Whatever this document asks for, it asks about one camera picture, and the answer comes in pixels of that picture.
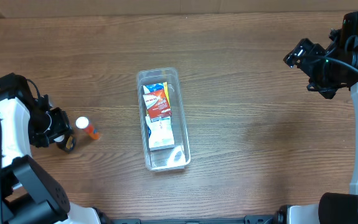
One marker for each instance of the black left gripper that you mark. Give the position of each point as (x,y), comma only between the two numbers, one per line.
(62,125)

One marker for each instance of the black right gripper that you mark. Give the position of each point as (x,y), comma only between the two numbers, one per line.
(304,62)

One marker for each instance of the dark brown syrup bottle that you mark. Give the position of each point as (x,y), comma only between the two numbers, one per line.
(66,142)

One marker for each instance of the orange tablet tube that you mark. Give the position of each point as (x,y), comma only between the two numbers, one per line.
(84,124)

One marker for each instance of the red medicine box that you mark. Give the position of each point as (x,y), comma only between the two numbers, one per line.
(157,105)

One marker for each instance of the white medicine box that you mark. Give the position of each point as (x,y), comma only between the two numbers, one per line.
(160,134)

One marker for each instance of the clear plastic container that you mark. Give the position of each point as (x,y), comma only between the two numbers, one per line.
(178,156)

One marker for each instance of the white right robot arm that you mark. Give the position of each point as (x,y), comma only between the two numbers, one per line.
(335,207)

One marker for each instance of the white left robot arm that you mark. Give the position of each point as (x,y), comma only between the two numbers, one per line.
(28,194)

